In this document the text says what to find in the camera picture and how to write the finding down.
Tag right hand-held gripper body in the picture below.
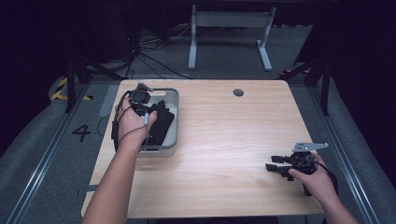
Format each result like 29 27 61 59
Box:
279 141 330 198

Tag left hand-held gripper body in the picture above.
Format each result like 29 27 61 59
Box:
128 81 154 117

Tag black fingerless glove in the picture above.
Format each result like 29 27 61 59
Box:
148 99 172 118
145 108 176 147

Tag grey plastic bin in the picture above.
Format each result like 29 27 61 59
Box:
135 87 181 159

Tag person's right hand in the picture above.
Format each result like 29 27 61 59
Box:
287 153 339 203

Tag person's left hand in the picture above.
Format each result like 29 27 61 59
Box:
117 97 159 154

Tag black metal stand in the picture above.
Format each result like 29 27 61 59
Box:
63 50 126 114
279 55 332 117

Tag yellow black hazard tape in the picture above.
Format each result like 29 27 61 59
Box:
50 77 94 102

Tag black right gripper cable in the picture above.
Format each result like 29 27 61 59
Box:
307 154 340 195

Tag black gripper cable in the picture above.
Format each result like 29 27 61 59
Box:
110 89 150 151
307 154 340 195

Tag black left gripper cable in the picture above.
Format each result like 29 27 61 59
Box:
110 89 150 151

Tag black floor cables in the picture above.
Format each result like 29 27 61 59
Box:
124 26 194 80

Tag aluminium floor rail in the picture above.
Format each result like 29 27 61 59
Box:
5 83 92 224
306 83 381 224

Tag white metal desk frame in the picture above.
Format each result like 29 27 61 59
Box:
187 4 277 72

